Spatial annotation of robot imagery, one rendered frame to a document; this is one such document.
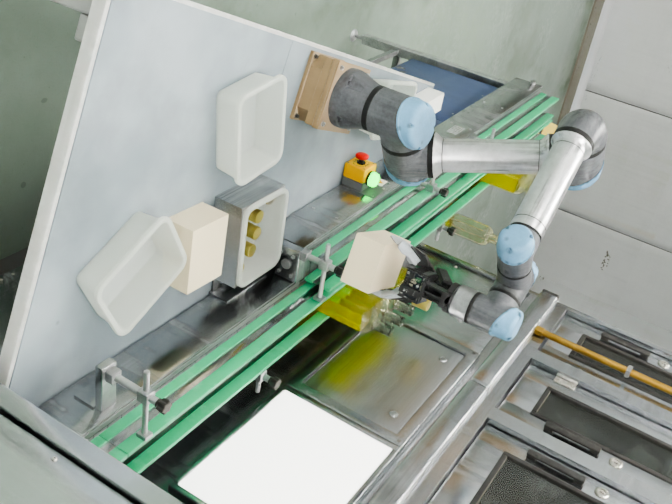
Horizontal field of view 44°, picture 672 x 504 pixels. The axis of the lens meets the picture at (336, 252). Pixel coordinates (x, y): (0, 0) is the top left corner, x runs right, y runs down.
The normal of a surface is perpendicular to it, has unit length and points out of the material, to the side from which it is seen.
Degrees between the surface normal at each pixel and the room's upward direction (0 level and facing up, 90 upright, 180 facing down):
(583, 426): 90
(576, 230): 90
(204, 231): 0
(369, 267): 90
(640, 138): 90
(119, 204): 0
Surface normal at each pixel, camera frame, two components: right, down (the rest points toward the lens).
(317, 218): 0.14, -0.84
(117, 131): 0.84, 0.39
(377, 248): -0.44, 0.07
